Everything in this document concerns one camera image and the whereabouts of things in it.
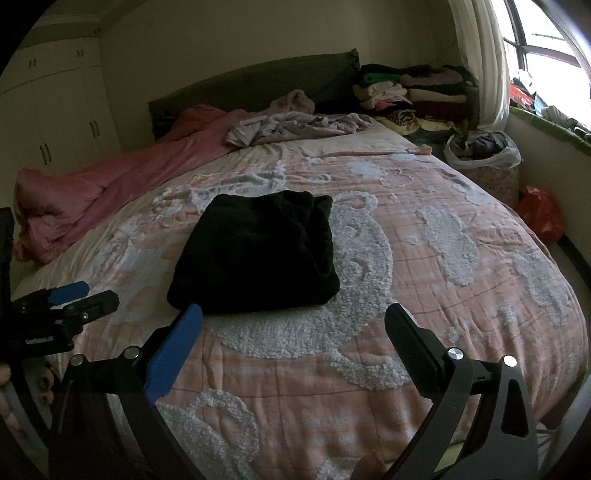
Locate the cream wardrobe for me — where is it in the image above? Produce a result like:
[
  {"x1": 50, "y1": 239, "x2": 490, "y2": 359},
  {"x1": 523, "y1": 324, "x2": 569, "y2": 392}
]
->
[{"x1": 0, "y1": 44, "x2": 122, "y2": 259}]

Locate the pink duvet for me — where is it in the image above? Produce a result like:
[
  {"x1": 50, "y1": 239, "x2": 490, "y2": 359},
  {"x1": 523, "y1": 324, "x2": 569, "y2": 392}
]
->
[{"x1": 13, "y1": 104, "x2": 259, "y2": 265}]

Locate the heap of assorted cloth items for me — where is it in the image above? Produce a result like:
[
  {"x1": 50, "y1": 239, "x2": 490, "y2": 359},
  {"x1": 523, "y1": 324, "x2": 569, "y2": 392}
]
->
[{"x1": 510, "y1": 69, "x2": 591, "y2": 145}]

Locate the red plastic bag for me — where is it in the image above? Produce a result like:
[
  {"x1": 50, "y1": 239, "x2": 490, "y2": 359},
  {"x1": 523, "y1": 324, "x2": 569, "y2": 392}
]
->
[{"x1": 516, "y1": 185, "x2": 567, "y2": 246}]

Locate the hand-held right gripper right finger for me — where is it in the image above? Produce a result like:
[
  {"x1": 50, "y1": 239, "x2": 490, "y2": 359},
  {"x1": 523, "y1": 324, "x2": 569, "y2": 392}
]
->
[{"x1": 384, "y1": 303, "x2": 542, "y2": 480}]

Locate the black long-sleeve shirt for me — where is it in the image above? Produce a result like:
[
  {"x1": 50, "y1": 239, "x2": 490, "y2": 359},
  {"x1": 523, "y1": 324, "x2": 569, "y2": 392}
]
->
[{"x1": 167, "y1": 189, "x2": 341, "y2": 316}]

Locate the crumpled lilac garment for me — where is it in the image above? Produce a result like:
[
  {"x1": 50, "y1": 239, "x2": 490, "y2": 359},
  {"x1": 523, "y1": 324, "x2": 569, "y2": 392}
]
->
[{"x1": 225, "y1": 90, "x2": 376, "y2": 149}]

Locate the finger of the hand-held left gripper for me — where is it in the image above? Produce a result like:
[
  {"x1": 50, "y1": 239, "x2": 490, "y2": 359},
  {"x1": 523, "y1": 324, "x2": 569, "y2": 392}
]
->
[
  {"x1": 9, "y1": 280, "x2": 91, "y2": 315},
  {"x1": 50, "y1": 289, "x2": 120, "y2": 334}
]

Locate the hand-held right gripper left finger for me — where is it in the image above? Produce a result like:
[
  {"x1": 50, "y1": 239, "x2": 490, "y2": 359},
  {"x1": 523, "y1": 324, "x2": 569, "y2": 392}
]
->
[{"x1": 48, "y1": 302, "x2": 206, "y2": 480}]

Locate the pink white tufted quilt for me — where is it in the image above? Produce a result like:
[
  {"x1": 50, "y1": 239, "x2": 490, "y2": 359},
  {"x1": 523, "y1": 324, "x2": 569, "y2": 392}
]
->
[{"x1": 28, "y1": 148, "x2": 588, "y2": 480}]

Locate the white curtain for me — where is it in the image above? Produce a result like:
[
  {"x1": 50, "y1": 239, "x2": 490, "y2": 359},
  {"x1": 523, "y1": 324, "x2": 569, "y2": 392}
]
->
[{"x1": 450, "y1": 0, "x2": 514, "y2": 131}]

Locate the pile of folded clothes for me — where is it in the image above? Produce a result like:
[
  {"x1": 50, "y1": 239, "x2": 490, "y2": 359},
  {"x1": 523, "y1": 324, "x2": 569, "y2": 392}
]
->
[{"x1": 353, "y1": 64, "x2": 482, "y2": 138}]

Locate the window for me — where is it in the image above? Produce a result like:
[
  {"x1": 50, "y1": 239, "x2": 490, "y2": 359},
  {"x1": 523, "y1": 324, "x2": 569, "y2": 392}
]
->
[{"x1": 502, "y1": 0, "x2": 591, "y2": 121}]

